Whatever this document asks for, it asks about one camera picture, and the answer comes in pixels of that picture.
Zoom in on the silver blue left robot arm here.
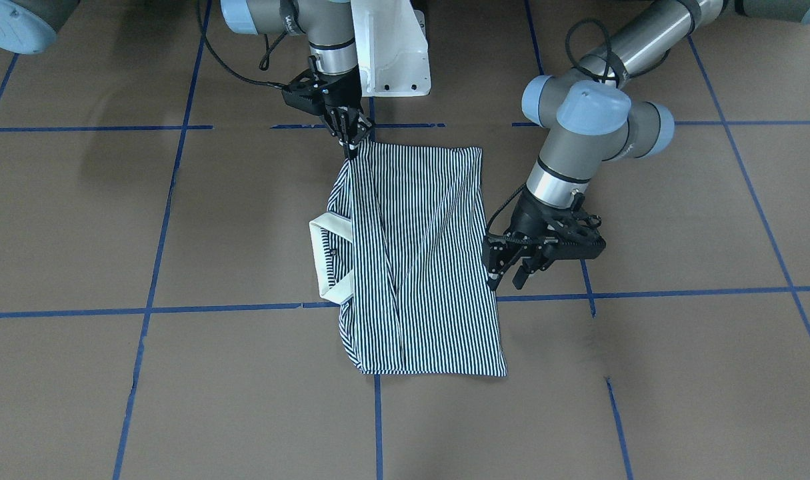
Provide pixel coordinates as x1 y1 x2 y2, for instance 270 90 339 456
482 1 810 291

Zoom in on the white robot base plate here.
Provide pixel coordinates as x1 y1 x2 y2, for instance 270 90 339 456
351 1 432 97

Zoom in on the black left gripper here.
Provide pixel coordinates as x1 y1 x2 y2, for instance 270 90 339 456
482 187 607 291

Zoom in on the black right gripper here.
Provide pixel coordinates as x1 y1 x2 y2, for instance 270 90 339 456
281 67 373 160

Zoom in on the navy white striped polo shirt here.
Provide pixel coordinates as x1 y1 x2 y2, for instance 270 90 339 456
308 141 507 377

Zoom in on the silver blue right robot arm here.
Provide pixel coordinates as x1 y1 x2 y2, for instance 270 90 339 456
0 1 375 160

